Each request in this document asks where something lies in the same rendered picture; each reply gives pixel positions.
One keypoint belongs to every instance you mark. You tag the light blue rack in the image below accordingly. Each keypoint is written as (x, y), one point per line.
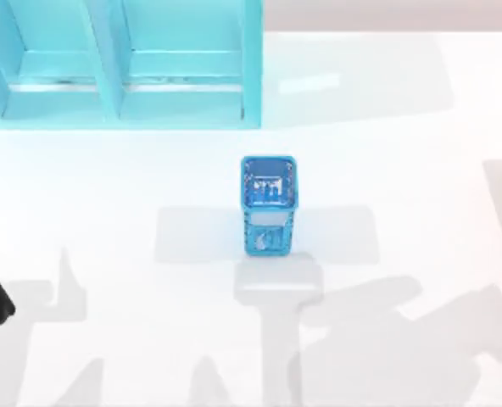
(107, 63)

